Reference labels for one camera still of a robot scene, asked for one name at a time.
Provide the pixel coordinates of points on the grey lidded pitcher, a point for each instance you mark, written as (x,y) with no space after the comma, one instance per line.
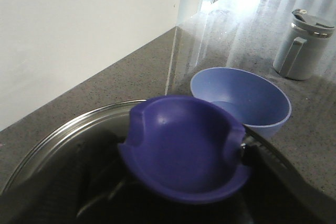
(303,45)

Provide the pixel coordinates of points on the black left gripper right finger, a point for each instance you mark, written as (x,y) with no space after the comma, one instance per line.
(257,151)

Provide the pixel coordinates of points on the light blue bowl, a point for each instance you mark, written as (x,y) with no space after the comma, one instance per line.
(251,99)

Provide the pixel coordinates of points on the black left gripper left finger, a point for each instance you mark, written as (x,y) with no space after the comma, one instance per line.
(63,191)

